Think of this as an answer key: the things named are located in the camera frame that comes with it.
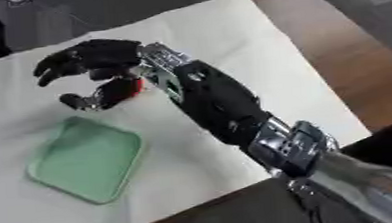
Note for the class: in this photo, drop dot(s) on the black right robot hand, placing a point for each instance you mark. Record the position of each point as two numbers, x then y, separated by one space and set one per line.
102 55

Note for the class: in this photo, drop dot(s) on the red object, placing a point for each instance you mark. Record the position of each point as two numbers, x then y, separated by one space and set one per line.
139 86

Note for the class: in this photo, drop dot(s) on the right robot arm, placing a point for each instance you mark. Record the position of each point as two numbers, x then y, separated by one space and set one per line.
222 104

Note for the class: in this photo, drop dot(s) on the green plastic tray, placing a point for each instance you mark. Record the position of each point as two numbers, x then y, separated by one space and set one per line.
86 159

